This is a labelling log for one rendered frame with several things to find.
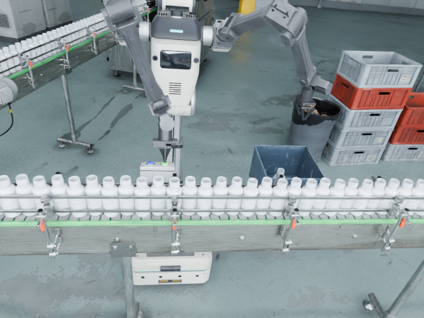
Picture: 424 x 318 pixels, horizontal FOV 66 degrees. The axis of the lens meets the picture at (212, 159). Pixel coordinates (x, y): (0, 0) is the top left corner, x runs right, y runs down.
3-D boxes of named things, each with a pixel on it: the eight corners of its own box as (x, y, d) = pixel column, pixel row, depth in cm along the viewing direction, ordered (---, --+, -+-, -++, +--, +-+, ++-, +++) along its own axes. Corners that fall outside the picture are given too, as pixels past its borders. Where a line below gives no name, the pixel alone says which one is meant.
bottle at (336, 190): (334, 219, 136) (347, 188, 127) (320, 213, 138) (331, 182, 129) (337, 210, 140) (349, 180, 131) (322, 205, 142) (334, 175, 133)
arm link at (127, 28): (132, -6, 103) (99, 6, 102) (136, 1, 99) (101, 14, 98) (171, 99, 136) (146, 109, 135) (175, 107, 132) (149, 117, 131)
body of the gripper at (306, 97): (308, 98, 163) (312, 83, 159) (315, 106, 155) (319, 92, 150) (295, 97, 162) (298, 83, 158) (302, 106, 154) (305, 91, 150)
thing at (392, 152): (383, 161, 367) (390, 144, 355) (363, 142, 401) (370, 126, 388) (430, 161, 378) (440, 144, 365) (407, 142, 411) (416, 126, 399)
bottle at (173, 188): (183, 213, 131) (185, 181, 121) (171, 219, 127) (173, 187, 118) (175, 205, 134) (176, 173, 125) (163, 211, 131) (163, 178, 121)
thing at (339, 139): (335, 149, 336) (342, 130, 324) (317, 129, 369) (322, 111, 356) (386, 147, 350) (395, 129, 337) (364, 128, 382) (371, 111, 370)
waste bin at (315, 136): (286, 171, 335) (302, 115, 299) (275, 147, 371) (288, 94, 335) (329, 172, 341) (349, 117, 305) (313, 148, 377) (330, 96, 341)
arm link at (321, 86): (307, 62, 146) (297, 79, 146) (331, 70, 140) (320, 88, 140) (313, 76, 156) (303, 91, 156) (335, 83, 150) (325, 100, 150)
